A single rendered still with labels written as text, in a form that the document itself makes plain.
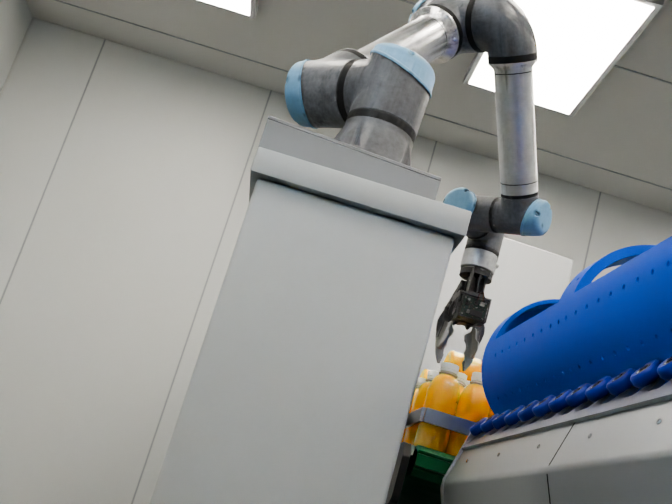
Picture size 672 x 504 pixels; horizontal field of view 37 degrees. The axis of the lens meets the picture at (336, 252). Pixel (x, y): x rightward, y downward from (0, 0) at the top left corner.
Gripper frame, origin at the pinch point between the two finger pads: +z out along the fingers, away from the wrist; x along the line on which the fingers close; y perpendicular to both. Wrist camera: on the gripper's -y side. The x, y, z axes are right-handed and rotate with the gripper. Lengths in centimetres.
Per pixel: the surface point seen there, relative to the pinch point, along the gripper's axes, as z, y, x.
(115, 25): -231, -385, -184
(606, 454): 25, 88, 3
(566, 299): -1, 60, 2
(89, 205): -119, -409, -163
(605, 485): 29, 88, 3
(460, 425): 13.1, 4.4, 4.1
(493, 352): 1.3, 24.1, 2.2
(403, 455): 22.8, 7.6, -6.3
